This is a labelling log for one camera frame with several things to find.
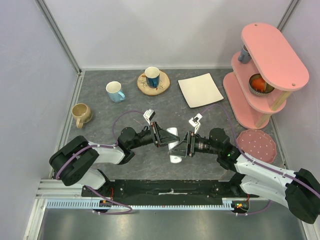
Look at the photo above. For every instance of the beige ceramic mug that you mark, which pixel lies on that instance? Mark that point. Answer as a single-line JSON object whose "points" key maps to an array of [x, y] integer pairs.
{"points": [[82, 114]]}

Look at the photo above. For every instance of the white slotted cable duct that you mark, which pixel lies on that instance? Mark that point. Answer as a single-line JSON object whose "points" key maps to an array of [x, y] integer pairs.
{"points": [[96, 204]]}

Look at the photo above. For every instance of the light blue mug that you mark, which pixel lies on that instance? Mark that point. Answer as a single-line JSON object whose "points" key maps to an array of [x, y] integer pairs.
{"points": [[115, 91]]}

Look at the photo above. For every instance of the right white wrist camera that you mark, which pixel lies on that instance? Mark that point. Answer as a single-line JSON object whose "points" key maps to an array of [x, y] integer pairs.
{"points": [[195, 122]]}

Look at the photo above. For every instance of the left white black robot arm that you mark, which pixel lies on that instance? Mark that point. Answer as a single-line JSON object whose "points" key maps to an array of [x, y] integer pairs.
{"points": [[73, 163]]}

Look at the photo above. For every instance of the pink three-tier shelf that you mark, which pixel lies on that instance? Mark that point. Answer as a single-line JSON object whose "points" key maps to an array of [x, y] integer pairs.
{"points": [[272, 58]]}

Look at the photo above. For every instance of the white remote control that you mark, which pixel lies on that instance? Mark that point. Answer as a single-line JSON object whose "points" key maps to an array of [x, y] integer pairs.
{"points": [[174, 159]]}

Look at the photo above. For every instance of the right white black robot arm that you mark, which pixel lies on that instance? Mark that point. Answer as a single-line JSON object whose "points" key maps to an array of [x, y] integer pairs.
{"points": [[299, 191]]}

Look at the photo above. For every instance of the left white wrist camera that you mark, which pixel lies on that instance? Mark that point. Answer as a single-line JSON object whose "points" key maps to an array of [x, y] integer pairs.
{"points": [[148, 115]]}

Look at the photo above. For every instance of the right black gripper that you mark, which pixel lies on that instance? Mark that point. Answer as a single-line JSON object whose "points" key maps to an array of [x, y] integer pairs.
{"points": [[189, 144]]}

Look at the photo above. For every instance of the pink dotted plate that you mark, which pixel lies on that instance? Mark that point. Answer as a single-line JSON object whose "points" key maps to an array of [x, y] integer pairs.
{"points": [[258, 144]]}

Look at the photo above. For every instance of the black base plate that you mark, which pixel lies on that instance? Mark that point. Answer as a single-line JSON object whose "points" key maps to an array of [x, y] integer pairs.
{"points": [[137, 192]]}

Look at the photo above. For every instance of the cream square plate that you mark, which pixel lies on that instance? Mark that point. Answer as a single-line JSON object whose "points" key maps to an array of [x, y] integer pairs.
{"points": [[200, 90]]}

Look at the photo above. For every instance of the dark blue mug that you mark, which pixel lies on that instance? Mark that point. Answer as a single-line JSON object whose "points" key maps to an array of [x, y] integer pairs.
{"points": [[152, 75]]}

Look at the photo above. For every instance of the bowl with fruit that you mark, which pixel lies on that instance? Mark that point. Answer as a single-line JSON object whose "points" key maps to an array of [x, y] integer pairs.
{"points": [[258, 86]]}

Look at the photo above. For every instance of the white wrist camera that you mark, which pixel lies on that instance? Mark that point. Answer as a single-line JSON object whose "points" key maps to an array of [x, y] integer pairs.
{"points": [[195, 122], [148, 115]]}

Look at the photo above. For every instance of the grey cup on shelf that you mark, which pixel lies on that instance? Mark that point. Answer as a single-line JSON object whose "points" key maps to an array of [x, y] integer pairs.
{"points": [[244, 56]]}

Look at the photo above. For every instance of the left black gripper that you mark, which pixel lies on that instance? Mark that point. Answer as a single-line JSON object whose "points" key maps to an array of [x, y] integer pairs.
{"points": [[162, 137]]}

